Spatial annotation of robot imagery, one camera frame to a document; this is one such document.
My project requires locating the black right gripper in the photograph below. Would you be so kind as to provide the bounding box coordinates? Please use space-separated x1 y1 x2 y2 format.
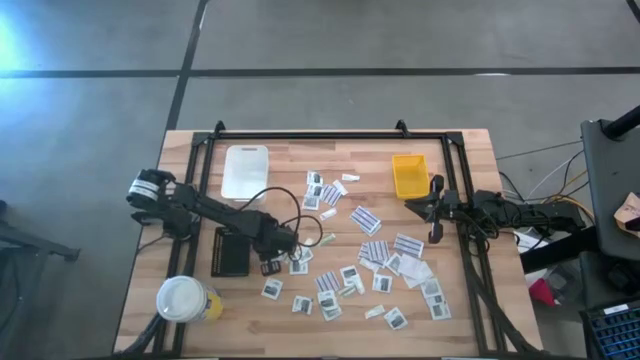
403 174 464 246

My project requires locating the blue striped bandage packet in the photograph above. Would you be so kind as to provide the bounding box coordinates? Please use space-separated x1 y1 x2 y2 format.
348 205 383 238
392 232 426 260
313 270 343 295
321 184 344 208
357 240 392 264

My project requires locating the yellow plastic basket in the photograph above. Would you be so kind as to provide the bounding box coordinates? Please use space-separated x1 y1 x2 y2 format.
391 153 432 201

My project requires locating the black plastic basket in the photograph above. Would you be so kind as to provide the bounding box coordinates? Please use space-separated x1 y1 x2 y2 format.
210 226 251 278

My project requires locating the large white gauze packet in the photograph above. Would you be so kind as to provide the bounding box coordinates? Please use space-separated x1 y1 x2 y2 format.
397 253 435 290

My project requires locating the white plastic bin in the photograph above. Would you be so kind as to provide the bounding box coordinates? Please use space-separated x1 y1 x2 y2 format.
220 144 271 204

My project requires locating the white paper sheet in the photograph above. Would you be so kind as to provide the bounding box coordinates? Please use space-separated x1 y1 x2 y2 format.
513 229 550 254

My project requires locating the red object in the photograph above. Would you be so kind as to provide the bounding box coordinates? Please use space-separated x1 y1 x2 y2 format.
528 278 557 307

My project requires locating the dark grey cart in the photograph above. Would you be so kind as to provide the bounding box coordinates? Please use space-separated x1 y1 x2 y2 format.
579 118 640 261

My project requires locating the brown paper bag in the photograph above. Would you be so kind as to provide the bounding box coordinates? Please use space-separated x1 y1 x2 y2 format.
613 192 640 232

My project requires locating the black pole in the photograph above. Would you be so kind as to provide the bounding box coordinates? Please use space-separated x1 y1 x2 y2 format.
602 104 640 141

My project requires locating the black floor stand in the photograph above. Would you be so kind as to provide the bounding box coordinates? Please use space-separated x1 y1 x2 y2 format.
0 199 82 264

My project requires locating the black metal table frame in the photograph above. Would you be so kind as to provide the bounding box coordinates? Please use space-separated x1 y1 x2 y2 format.
152 119 539 357

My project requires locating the white cable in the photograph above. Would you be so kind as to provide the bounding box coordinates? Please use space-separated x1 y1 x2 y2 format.
524 148 586 201

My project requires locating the yellow cable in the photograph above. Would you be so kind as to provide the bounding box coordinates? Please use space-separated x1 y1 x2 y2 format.
542 169 596 221

